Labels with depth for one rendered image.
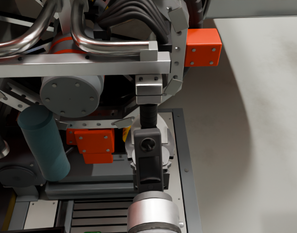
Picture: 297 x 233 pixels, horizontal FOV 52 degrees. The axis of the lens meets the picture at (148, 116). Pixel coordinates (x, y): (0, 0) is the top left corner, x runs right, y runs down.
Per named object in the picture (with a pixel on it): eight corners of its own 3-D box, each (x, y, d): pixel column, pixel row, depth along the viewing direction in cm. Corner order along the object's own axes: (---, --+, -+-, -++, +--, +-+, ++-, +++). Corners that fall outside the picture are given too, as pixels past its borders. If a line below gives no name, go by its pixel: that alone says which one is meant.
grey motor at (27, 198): (69, 132, 160) (53, 81, 134) (55, 207, 132) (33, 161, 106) (34, 133, 160) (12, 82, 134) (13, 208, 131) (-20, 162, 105)
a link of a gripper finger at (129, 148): (123, 134, 64) (128, 169, 58) (122, 130, 63) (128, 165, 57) (145, 131, 64) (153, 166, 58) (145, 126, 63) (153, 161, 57)
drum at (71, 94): (109, 64, 86) (104, 19, 76) (105, 120, 72) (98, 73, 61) (59, 65, 86) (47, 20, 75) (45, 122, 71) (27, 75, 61)
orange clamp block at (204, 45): (180, 50, 85) (212, 50, 85) (184, 68, 79) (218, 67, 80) (182, 28, 80) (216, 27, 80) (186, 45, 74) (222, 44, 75)
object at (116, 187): (158, 134, 159) (158, 121, 152) (163, 197, 135) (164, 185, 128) (62, 137, 158) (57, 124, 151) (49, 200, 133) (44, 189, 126)
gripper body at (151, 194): (131, 166, 66) (132, 220, 57) (130, 141, 59) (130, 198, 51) (167, 165, 66) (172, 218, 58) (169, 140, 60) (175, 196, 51)
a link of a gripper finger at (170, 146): (152, 132, 64) (148, 166, 59) (152, 126, 63) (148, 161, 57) (174, 133, 64) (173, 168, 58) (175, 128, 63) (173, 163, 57)
